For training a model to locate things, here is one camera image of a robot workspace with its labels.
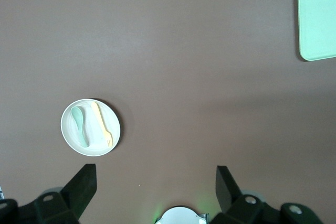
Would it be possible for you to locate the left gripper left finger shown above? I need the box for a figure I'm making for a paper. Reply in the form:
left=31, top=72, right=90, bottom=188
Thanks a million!
left=0, top=164, right=97, bottom=224

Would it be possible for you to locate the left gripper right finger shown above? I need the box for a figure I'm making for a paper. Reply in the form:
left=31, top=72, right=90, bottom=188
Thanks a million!
left=209, top=165, right=323, bottom=224

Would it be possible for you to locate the round cream plate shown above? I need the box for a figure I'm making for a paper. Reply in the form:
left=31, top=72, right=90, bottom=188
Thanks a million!
left=60, top=99, right=121, bottom=157

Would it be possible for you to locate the yellow plastic fork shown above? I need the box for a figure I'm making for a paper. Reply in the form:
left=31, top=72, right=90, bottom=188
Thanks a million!
left=90, top=101, right=114, bottom=148

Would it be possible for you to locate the mint green plastic spoon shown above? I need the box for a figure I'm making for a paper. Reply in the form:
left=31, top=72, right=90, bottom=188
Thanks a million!
left=70, top=106, right=90, bottom=148

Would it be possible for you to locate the brown table cover mat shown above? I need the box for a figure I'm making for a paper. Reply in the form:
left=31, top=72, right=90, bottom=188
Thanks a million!
left=0, top=0, right=336, bottom=224

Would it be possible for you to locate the light green rectangular tray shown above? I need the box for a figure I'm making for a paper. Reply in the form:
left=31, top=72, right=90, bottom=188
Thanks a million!
left=297, top=0, right=336, bottom=62

